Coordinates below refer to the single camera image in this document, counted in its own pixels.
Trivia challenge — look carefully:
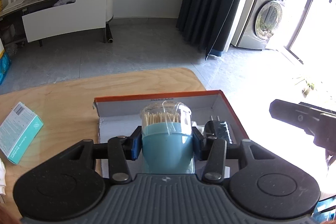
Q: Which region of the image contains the white TV cabinet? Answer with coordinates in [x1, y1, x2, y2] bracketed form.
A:
[1, 0, 113, 44]

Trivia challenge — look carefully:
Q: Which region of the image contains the white plug-in vaporizer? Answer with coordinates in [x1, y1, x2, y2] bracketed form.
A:
[0, 159, 6, 196]

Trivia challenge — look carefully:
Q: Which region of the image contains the black charger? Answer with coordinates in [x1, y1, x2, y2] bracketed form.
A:
[203, 116, 234, 144]

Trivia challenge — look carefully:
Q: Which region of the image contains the blue plastic bag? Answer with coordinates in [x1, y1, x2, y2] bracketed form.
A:
[0, 51, 11, 85]

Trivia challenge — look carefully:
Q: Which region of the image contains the orange white box lid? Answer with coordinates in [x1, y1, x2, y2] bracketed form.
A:
[92, 90, 249, 180]

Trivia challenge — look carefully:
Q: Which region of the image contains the washing machine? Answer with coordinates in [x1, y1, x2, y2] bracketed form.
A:
[231, 0, 286, 50]

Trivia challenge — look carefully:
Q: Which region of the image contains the blue toothpick jar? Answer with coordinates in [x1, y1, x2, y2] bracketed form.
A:
[140, 101, 195, 174]

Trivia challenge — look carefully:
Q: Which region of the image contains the teal carton box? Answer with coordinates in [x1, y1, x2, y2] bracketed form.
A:
[0, 102, 44, 165]

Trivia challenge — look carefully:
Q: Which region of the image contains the person's right hand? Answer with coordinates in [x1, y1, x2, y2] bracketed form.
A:
[325, 149, 336, 169]

